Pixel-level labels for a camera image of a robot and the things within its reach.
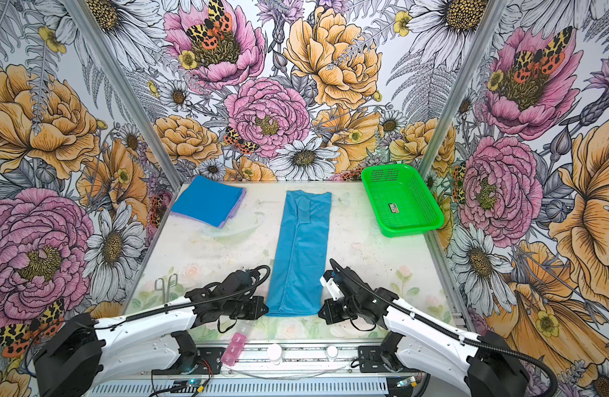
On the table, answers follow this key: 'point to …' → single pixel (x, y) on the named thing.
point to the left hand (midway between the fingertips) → (264, 317)
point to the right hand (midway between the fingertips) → (322, 323)
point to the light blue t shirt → (299, 273)
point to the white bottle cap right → (331, 352)
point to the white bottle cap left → (275, 354)
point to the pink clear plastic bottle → (237, 341)
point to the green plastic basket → (400, 199)
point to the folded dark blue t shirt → (208, 200)
